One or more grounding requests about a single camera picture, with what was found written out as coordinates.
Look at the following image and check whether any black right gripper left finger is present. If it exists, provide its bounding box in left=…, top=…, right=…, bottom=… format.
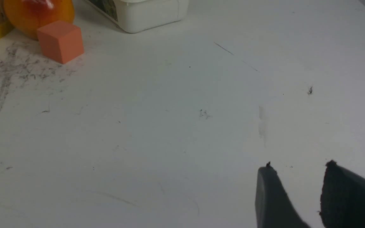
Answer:
left=255, top=162, right=309, bottom=228

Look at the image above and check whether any white box with green lid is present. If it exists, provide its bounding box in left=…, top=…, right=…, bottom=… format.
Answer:
left=87, top=0, right=189, bottom=34

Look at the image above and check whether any orange foam cube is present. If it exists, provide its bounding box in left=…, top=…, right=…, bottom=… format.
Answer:
left=37, top=21, right=84, bottom=64

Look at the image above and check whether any orange yellow toy pear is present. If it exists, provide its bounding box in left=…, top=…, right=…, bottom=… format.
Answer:
left=3, top=0, right=75, bottom=40

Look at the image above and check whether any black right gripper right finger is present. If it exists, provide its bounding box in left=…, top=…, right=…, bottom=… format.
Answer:
left=319, top=160, right=365, bottom=228

